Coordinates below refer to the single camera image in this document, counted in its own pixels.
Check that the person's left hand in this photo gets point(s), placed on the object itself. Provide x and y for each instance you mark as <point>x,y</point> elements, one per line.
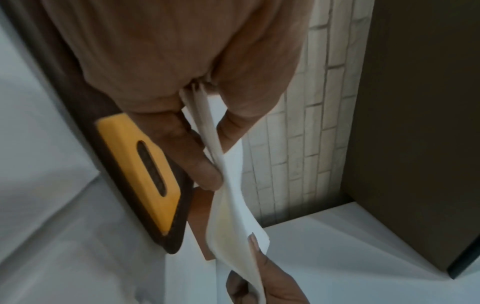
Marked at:
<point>161,56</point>

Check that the person's right hand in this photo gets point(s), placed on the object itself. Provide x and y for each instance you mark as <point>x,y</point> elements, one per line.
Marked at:
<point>277,282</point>

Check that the white paper tissue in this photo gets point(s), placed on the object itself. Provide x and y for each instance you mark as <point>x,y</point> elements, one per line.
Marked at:
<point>234,207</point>

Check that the yellow and brown tissue box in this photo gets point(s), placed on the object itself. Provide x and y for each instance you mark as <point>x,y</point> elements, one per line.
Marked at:
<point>146,178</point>

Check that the dark brown cabinet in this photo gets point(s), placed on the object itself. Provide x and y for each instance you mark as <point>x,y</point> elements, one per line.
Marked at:
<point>416,124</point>

